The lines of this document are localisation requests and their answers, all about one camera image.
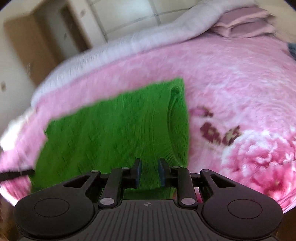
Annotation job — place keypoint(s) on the pink floral fleece blanket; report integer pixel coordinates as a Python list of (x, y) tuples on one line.
[(240, 97)]

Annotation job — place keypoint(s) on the white wardrobe doors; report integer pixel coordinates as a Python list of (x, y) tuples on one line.
[(118, 18)]

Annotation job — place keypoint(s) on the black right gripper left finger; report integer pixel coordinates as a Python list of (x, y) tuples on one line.
[(104, 189)]

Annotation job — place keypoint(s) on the blue grey clothes pile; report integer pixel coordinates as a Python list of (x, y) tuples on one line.
[(292, 50)]

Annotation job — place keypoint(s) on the white striped quilt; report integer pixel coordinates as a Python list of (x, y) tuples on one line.
[(194, 22)]

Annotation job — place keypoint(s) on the mauve pink pillow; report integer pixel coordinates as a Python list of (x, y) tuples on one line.
[(245, 23)]

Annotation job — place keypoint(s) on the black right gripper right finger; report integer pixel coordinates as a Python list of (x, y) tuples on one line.
[(191, 188)]

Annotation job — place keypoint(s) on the brown wooden door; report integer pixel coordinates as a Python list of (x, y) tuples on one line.
[(45, 37)]

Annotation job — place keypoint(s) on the green knitted sweater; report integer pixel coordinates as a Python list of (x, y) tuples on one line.
[(147, 124)]

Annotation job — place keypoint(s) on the white folded cloth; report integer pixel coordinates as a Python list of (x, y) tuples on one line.
[(10, 135)]

